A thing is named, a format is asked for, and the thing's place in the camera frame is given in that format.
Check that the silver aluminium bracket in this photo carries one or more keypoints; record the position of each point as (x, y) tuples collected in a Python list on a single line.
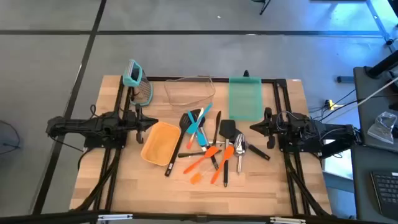
[(115, 217), (287, 220)]

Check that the long black slotted spatula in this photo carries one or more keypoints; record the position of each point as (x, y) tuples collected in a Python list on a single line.
[(174, 152)]

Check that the teal steel box grater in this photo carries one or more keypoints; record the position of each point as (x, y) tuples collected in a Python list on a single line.
[(141, 90)]

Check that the yellow power plug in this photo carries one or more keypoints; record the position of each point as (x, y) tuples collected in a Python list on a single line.
[(330, 104)]

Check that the clear plastic bag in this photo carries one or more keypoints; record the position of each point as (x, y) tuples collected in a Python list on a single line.
[(382, 127)]

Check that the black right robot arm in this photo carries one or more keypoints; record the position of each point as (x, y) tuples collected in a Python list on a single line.
[(335, 132)]

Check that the black aluminium table frame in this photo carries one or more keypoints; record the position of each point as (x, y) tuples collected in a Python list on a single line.
[(157, 78)]

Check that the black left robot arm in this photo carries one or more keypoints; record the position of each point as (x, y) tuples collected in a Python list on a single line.
[(77, 126)]

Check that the clear plastic bin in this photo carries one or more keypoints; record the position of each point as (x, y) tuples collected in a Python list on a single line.
[(189, 93)]

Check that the black frame beam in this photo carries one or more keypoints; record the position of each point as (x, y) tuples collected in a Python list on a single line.
[(46, 217)]

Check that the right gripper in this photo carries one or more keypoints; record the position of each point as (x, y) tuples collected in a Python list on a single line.
[(273, 127)]

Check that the teal silicone spatula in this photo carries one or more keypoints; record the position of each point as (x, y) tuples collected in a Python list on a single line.
[(202, 140), (194, 126)]

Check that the orange plastic bin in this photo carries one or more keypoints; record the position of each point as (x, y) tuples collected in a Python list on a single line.
[(160, 143)]

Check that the teal plastic bin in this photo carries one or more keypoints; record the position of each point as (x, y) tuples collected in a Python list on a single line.
[(245, 99)]

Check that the blue floor bracket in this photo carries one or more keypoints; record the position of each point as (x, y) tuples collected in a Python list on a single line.
[(345, 79)]

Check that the small black table camera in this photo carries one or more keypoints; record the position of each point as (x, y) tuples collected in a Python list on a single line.
[(246, 74)]

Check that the dark grey desk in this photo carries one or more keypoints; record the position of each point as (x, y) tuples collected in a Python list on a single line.
[(362, 186), (360, 82)]

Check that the black desk leg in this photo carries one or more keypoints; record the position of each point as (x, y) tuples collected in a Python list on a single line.
[(382, 65)]

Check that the black keyboard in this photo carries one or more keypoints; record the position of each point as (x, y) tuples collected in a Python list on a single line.
[(387, 189)]

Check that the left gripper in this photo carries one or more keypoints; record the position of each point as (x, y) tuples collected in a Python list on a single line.
[(136, 121)]

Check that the orange silicone spoon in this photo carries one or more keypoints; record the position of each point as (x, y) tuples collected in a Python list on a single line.
[(228, 152)]

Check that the shiny steel scoop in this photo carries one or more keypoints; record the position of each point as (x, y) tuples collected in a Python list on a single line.
[(240, 146)]

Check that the black desk foot bar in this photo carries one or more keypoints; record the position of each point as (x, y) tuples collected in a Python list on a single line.
[(332, 153)]

